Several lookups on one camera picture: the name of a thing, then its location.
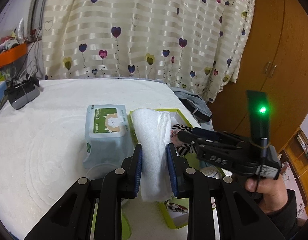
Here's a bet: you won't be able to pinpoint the white towel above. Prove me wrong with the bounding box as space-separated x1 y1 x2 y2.
132 108 173 202

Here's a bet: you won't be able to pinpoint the white blue-striped sock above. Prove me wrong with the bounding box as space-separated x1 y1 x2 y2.
200 166 224 179

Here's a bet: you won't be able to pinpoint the right forearm dark sleeve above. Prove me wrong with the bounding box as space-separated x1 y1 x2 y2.
267 189 301 239

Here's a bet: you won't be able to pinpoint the right hand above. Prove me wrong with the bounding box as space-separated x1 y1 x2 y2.
245 174 288 214

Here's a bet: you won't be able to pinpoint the clear jar dark contents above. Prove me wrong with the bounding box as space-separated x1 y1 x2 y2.
85 164 119 180

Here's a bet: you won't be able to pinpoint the wet wipes pack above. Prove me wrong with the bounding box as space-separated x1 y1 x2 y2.
83 105 134 169

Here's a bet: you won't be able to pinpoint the green cardboard box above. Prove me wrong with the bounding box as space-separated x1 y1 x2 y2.
130 108 193 229

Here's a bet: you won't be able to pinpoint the grey clothes pile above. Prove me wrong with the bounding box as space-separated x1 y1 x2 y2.
171 87 212 122

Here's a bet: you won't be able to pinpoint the green jar lid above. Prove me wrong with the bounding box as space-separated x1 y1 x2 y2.
90 198 131 240

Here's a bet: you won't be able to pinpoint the wooden wardrobe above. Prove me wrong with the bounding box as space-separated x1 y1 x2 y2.
209 0 308 151

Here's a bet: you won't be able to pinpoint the heart pattern curtain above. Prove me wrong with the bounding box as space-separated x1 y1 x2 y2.
42 0 255 102

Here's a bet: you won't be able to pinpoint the grey black VR headset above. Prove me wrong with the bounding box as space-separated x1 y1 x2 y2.
4 76 40 110

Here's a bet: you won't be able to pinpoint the orange tray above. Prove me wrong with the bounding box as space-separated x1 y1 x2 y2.
0 43 27 68

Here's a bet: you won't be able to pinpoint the black camera box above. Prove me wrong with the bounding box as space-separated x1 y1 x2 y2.
247 90 270 148

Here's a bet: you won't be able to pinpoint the window frame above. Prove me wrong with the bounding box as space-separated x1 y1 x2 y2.
26 0 46 42

